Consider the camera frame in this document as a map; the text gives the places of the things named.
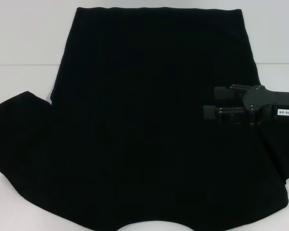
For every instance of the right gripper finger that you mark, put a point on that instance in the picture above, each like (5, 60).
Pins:
(221, 93)
(209, 112)

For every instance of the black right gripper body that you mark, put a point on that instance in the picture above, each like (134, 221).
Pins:
(257, 98)

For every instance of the black shirt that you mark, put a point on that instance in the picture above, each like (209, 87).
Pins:
(135, 120)

